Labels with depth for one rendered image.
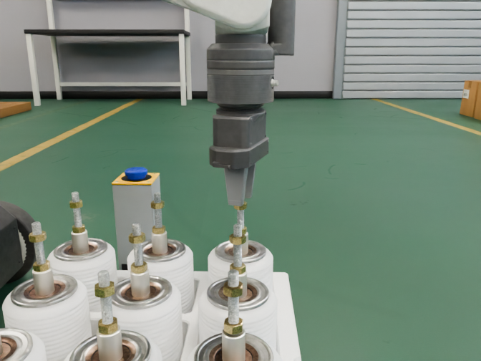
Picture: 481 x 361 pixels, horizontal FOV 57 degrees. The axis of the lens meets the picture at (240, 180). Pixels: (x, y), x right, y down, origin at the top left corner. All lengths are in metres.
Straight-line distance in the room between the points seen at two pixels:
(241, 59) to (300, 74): 5.00
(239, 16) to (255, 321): 0.35
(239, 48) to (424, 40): 5.31
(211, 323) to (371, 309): 0.56
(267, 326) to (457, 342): 0.53
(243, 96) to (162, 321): 0.28
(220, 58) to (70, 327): 0.37
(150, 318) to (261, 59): 0.33
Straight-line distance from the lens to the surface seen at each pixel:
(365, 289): 1.11
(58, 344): 0.59
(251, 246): 0.67
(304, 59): 5.55
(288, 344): 0.60
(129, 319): 0.54
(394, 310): 1.05
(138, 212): 0.81
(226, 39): 0.57
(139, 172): 0.80
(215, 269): 0.64
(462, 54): 6.01
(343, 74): 5.54
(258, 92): 0.56
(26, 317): 0.58
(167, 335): 0.56
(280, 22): 0.59
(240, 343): 0.44
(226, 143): 0.57
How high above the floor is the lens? 0.53
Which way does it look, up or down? 16 degrees down
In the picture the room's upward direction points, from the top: straight up
